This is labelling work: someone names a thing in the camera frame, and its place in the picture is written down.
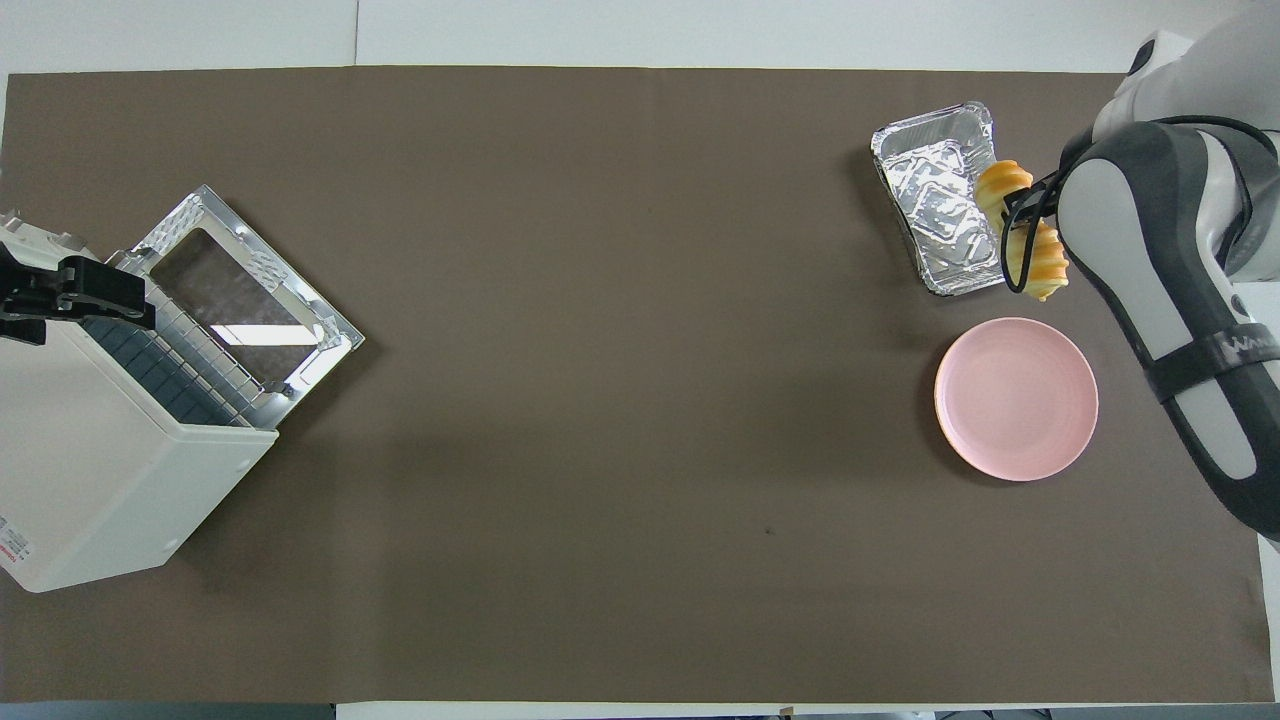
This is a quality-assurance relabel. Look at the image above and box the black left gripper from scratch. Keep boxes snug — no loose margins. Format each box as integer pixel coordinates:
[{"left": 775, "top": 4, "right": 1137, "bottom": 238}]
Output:
[{"left": 0, "top": 242, "right": 159, "bottom": 348}]

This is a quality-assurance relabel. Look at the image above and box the golden ridged bread loaf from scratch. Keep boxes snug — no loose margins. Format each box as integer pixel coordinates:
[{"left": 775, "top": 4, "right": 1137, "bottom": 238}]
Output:
[{"left": 975, "top": 160, "right": 1071, "bottom": 303}]

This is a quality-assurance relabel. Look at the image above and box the aluminium foil tray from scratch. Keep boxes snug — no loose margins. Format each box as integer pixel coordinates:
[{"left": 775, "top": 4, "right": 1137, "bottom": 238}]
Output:
[{"left": 870, "top": 100, "right": 1007, "bottom": 298}]

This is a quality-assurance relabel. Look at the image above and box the white toaster oven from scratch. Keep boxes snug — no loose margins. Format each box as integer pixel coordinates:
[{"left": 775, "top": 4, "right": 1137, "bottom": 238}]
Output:
[{"left": 0, "top": 300, "right": 281, "bottom": 594}]

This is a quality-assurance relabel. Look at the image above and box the oven glass door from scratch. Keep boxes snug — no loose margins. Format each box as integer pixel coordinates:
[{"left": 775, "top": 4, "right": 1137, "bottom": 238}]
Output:
[{"left": 128, "top": 185, "right": 366, "bottom": 403}]

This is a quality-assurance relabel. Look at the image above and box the pink round plate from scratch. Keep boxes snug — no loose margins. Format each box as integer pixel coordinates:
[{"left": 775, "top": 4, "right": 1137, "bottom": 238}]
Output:
[{"left": 934, "top": 317, "right": 1099, "bottom": 483}]

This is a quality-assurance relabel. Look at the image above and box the brown table mat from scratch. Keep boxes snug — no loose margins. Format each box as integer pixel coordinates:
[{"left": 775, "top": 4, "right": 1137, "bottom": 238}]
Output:
[{"left": 0, "top": 65, "right": 1273, "bottom": 706}]

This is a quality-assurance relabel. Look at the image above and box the oven wire rack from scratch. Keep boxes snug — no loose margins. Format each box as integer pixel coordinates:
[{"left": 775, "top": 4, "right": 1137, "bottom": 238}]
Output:
[{"left": 85, "top": 285, "right": 301, "bottom": 429}]

